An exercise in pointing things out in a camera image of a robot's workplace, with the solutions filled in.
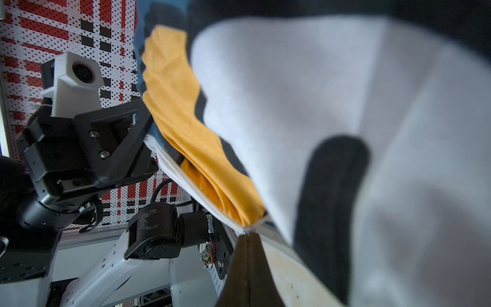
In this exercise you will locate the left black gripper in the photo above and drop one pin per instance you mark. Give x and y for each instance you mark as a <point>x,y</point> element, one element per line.
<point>71,160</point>

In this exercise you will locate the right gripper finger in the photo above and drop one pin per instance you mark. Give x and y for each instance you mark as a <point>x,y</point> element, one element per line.
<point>249,281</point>

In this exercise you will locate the blue cartoon pillowcase pillow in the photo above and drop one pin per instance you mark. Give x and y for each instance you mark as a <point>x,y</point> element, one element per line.
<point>361,128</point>

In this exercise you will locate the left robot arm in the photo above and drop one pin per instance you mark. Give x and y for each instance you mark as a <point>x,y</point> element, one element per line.
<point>52,252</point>

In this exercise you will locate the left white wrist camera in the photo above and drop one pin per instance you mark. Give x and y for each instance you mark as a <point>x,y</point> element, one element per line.
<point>75,86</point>

